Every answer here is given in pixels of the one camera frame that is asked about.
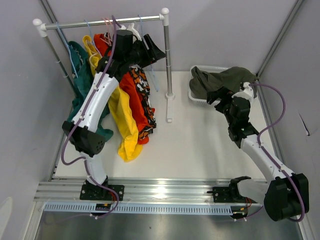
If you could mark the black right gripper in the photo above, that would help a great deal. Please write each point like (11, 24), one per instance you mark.
(223, 93)

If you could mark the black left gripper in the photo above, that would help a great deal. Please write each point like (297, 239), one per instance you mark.
(152, 55)

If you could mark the olive green shorts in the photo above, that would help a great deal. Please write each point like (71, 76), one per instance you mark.
(209, 78)

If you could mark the camouflage orange black shorts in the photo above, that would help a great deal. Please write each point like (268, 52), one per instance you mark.
(143, 91)

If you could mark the pink wire hanger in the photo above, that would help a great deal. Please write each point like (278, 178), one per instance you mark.
(108, 39)

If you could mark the yellow shorts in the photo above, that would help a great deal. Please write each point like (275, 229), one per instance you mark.
(119, 106)

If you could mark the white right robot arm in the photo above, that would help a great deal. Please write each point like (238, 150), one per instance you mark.
(287, 194)

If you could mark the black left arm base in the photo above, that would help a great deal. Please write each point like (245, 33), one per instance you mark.
(91, 192)

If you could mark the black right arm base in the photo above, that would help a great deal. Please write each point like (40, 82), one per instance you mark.
(230, 193)

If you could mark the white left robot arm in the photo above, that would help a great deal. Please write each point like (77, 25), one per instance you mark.
(82, 130)

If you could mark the teal green shorts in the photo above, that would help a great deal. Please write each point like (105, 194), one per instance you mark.
(83, 78)

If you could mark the metal clothes rack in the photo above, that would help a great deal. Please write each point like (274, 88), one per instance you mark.
(163, 16)

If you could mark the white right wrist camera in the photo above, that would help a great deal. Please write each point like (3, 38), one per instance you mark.
(246, 93)

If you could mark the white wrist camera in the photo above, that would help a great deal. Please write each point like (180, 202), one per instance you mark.
(131, 28)
(246, 93)

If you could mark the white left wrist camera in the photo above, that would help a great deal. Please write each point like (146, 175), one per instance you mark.
(131, 28)

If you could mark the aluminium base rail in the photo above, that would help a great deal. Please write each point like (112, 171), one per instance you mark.
(168, 191)

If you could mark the white slotted cable duct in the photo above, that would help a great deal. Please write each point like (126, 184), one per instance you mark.
(126, 208)

